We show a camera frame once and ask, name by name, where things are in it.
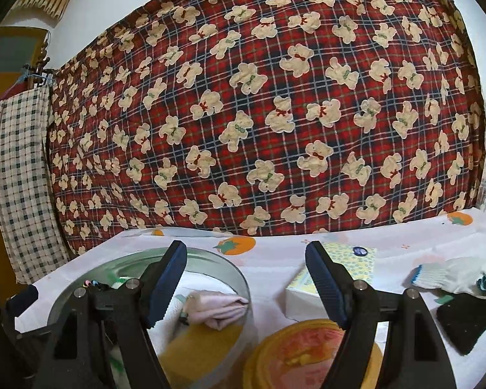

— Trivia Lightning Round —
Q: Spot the white checkered hanging cloth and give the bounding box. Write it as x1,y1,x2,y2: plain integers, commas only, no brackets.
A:
0,86,70,285

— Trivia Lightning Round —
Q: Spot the round metal tin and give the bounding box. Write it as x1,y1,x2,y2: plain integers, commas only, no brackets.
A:
47,248,257,388

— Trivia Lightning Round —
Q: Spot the black fuzzy cloth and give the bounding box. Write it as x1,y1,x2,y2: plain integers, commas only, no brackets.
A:
436,293,486,356

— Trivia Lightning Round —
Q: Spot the yellow sponge cloth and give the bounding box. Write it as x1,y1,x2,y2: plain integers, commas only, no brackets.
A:
158,324,242,388

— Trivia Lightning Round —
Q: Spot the pink folded cloth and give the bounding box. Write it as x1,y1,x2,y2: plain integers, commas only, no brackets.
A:
182,291,249,331

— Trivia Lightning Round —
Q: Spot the yellow round tin lid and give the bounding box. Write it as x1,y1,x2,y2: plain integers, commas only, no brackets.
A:
242,318,384,389

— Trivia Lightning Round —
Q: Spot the yellow blue tissue box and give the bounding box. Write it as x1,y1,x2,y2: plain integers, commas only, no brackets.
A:
285,242,376,321

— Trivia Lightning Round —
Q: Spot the red plaid teddy bear blanket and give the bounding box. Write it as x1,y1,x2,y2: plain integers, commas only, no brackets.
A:
49,0,486,254

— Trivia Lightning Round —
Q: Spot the white knit work glove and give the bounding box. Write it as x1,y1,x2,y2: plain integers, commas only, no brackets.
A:
411,257,486,300

